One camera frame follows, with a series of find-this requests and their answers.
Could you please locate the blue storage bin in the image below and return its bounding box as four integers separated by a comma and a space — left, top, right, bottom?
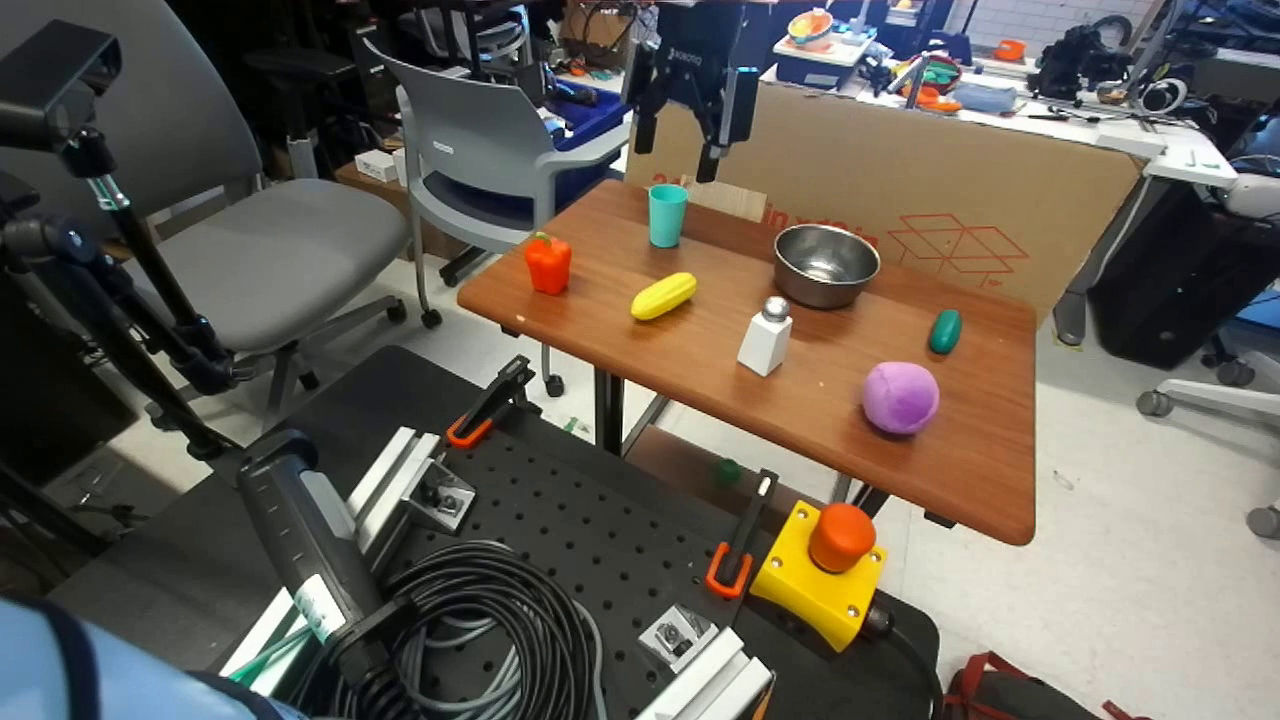
541, 77, 637, 152

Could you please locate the wooden table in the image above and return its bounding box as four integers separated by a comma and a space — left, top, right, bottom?
457, 176, 1039, 546

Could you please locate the black camera tripod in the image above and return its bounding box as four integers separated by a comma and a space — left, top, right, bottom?
0, 124, 251, 463

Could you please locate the silver metal pot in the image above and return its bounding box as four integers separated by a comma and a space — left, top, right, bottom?
767, 220, 886, 310

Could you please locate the grey plastic armchair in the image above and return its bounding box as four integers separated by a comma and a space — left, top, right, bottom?
361, 35, 631, 332

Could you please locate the light blue cloth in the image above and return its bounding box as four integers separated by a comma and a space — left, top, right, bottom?
0, 596, 292, 720

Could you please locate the white aluminium rail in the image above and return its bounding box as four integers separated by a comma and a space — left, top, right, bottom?
217, 425, 447, 682
631, 615, 775, 720

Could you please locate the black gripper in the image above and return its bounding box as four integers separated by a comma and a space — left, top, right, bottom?
628, 0, 767, 186

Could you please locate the grey padded office chair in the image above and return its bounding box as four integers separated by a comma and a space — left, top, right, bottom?
0, 0, 412, 404

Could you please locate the white background desk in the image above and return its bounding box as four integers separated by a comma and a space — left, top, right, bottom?
755, 53, 1243, 192

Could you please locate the black stereo camera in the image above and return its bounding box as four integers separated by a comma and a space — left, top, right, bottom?
0, 14, 128, 152

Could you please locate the yellow emergency stop box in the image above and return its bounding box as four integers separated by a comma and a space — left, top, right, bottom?
748, 500, 891, 657

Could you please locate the yellow toy corn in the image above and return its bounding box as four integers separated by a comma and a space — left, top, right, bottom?
628, 267, 700, 323

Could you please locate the white shaker bottle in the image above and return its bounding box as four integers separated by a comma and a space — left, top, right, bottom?
734, 292, 795, 378

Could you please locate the grey black power strip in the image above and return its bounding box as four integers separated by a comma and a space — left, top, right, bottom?
238, 443, 392, 632

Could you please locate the coiled black cable bundle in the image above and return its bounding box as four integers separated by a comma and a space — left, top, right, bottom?
325, 537, 612, 720

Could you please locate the brown cardboard board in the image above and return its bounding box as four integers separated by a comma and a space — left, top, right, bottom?
621, 58, 1147, 318

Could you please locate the purple plush ball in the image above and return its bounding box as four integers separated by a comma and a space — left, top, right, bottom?
857, 357, 944, 440

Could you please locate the orange toy bell pepper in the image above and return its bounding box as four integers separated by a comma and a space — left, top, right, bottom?
520, 232, 575, 300

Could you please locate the blue plastic cup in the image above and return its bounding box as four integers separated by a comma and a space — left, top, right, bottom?
644, 180, 695, 250

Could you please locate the black perforated breadboard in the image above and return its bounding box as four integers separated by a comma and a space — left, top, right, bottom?
37, 342, 944, 720

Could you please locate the small teal toy vegetable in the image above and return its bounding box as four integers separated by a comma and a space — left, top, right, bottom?
929, 308, 968, 358

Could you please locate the red black bag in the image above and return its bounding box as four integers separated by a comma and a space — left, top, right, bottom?
937, 646, 1137, 720

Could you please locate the tray with toy fruit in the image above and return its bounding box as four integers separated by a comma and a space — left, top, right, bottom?
773, 4, 876, 72

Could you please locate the black orange clamp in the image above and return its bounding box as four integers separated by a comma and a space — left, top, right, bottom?
704, 468, 785, 604
444, 353, 541, 452

